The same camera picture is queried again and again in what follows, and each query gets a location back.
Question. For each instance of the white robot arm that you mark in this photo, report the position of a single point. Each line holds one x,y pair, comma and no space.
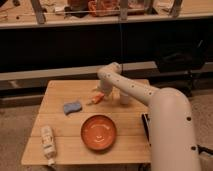
171,127

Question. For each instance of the white ceramic cup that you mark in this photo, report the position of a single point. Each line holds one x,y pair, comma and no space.
124,98

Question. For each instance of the blue sponge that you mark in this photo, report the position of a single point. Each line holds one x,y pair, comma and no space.
72,107

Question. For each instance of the orange plate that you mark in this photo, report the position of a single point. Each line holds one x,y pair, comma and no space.
98,132

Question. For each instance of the black white striped block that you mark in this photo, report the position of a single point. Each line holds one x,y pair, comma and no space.
145,120

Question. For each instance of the orange cloth on shelf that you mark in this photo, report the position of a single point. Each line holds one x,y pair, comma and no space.
99,8

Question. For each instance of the white tube bottle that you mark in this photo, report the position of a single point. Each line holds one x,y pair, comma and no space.
48,144

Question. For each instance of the long wooden workbench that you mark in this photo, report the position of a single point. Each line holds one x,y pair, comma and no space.
49,13

